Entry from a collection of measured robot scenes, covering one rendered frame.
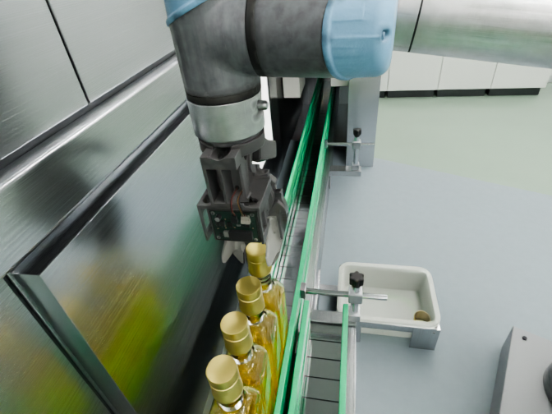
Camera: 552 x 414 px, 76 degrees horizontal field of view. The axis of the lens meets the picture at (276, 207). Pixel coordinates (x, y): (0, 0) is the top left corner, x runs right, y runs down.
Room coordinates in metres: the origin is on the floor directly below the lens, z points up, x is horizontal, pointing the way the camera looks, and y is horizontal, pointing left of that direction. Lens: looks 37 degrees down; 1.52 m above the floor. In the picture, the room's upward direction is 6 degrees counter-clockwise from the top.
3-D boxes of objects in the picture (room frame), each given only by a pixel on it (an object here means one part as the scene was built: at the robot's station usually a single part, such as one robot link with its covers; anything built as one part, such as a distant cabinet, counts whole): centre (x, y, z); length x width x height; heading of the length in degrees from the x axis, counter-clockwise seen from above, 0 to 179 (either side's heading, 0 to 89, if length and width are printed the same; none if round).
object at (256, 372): (0.26, 0.06, 0.99); 0.06 x 0.06 x 0.21; 77
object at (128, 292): (0.65, 0.11, 1.15); 0.90 x 0.03 x 0.34; 166
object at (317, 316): (0.46, -0.10, 0.85); 0.09 x 0.04 x 0.07; 76
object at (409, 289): (0.54, -0.24, 0.80); 0.22 x 0.17 x 0.09; 76
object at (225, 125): (0.35, 0.04, 1.39); 0.08 x 0.08 x 0.05
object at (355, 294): (0.46, -0.11, 0.95); 0.17 x 0.03 x 0.12; 76
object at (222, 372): (0.21, 0.08, 1.14); 0.04 x 0.04 x 0.04
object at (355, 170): (1.08, -0.27, 0.90); 0.17 x 0.05 x 0.23; 76
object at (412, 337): (0.55, -0.21, 0.79); 0.27 x 0.17 x 0.08; 76
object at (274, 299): (0.38, 0.03, 0.99); 0.06 x 0.06 x 0.21; 75
